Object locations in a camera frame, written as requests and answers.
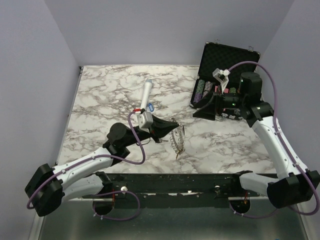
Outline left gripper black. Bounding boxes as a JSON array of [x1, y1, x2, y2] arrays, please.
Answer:
[[124, 114, 179, 148]]

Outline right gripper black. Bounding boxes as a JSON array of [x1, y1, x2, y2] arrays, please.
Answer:
[[192, 82, 246, 121]]

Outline metal keyring disc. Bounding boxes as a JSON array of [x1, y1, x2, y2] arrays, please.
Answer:
[[170, 123, 185, 155]]

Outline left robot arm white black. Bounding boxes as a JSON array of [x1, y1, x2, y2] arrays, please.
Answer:
[[25, 116, 179, 217]]

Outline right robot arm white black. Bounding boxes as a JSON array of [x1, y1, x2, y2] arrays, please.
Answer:
[[193, 69, 320, 209]]

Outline purple green chip stack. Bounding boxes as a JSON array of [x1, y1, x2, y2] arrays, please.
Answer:
[[192, 79, 205, 105]]

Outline purple grey chip stack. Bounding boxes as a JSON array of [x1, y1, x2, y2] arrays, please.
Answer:
[[201, 81, 213, 99]]

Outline blue tag key by microphone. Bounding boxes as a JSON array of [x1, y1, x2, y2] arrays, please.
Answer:
[[146, 103, 155, 113]]

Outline red playing cards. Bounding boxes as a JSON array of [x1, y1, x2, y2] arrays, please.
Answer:
[[214, 85, 229, 94]]

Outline white microphone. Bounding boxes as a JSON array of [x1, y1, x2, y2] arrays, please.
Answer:
[[140, 79, 153, 110]]

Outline black poker chip case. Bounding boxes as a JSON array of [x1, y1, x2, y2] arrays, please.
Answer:
[[190, 42, 261, 121]]

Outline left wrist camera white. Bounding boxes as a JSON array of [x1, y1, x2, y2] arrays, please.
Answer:
[[137, 111, 153, 129]]

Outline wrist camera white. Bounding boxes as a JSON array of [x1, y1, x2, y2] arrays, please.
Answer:
[[137, 111, 153, 129], [212, 68, 230, 93]]

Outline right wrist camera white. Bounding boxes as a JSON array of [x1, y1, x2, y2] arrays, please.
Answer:
[[212, 68, 230, 93]]

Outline black mounting rail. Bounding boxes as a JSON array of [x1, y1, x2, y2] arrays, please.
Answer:
[[93, 172, 257, 212]]

